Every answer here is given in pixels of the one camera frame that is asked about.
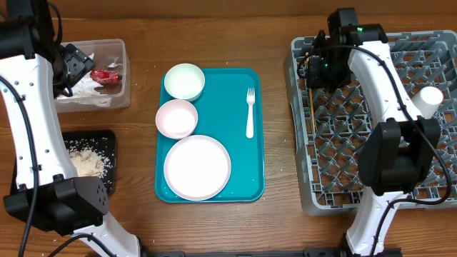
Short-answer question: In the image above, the white paper cup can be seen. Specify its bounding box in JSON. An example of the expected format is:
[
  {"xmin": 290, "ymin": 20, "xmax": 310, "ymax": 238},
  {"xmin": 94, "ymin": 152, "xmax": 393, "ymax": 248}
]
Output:
[{"xmin": 411, "ymin": 86, "xmax": 443, "ymax": 119}]

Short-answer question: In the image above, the black plastic tray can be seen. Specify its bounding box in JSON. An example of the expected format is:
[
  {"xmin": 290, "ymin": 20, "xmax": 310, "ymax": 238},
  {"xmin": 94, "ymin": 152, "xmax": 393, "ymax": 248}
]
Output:
[{"xmin": 62, "ymin": 129, "xmax": 117, "ymax": 195}]

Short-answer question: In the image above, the small clear wrapper piece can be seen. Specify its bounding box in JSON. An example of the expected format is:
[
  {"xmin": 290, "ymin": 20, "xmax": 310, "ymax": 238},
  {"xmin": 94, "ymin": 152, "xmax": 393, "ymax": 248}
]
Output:
[{"xmin": 107, "ymin": 56, "xmax": 119, "ymax": 69}]

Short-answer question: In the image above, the teal serving tray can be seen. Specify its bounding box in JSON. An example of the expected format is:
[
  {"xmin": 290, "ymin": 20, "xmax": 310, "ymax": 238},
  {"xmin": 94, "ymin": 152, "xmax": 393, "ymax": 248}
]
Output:
[{"xmin": 154, "ymin": 67, "xmax": 266, "ymax": 204}]

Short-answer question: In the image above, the clear plastic bin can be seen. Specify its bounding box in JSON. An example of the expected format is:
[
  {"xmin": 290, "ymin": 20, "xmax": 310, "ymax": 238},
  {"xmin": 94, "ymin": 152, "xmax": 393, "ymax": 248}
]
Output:
[{"xmin": 7, "ymin": 39, "xmax": 131, "ymax": 114}]

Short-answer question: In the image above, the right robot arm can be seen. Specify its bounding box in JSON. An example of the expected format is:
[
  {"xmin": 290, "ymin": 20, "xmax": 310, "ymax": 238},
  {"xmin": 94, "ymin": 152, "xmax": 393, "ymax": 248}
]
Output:
[{"xmin": 298, "ymin": 8, "xmax": 446, "ymax": 256}]

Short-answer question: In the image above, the white bowl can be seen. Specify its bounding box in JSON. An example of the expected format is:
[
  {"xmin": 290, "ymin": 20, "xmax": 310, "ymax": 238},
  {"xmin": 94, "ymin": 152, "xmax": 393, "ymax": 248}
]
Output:
[{"xmin": 164, "ymin": 63, "xmax": 206, "ymax": 101}]

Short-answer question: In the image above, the white napkin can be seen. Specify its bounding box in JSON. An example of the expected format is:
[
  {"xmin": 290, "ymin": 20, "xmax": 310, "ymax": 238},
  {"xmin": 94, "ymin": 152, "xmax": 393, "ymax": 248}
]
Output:
[{"xmin": 55, "ymin": 73, "xmax": 111, "ymax": 107}]

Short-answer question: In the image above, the wooden chopstick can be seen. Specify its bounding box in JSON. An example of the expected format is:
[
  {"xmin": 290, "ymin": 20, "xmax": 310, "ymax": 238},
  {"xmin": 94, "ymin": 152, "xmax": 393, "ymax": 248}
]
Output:
[{"xmin": 305, "ymin": 51, "xmax": 317, "ymax": 133}]

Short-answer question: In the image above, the grey dishwasher rack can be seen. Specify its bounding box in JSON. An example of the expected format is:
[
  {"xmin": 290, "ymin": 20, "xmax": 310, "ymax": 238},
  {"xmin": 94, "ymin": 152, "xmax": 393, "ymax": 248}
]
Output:
[{"xmin": 283, "ymin": 30, "xmax": 456, "ymax": 216}]

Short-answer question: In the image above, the pink bowl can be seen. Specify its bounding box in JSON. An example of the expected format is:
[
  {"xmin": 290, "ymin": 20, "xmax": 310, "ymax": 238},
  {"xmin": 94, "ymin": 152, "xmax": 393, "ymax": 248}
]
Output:
[{"xmin": 155, "ymin": 99, "xmax": 199, "ymax": 139}]

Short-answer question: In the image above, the red snack wrapper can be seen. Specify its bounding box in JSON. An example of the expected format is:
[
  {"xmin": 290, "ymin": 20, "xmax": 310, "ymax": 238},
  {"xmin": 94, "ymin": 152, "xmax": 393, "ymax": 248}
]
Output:
[{"xmin": 90, "ymin": 69, "xmax": 122, "ymax": 85}]

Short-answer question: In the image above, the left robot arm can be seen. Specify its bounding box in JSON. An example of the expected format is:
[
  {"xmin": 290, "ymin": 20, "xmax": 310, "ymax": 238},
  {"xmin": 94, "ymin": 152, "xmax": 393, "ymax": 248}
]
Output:
[{"xmin": 1, "ymin": 0, "xmax": 148, "ymax": 256}]

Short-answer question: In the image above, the white plastic fork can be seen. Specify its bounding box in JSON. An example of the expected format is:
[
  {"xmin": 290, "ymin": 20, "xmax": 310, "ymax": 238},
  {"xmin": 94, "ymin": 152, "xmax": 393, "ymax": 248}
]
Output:
[{"xmin": 246, "ymin": 88, "xmax": 255, "ymax": 138}]

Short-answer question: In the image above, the food scraps pile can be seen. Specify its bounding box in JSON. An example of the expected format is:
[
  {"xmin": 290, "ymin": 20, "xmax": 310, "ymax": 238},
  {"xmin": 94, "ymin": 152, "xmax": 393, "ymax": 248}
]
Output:
[{"xmin": 64, "ymin": 138, "xmax": 115, "ymax": 186}]

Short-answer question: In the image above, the white round plate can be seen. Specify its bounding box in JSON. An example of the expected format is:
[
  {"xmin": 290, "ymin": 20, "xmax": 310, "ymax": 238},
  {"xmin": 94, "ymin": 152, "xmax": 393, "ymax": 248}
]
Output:
[{"xmin": 164, "ymin": 135, "xmax": 231, "ymax": 201}]

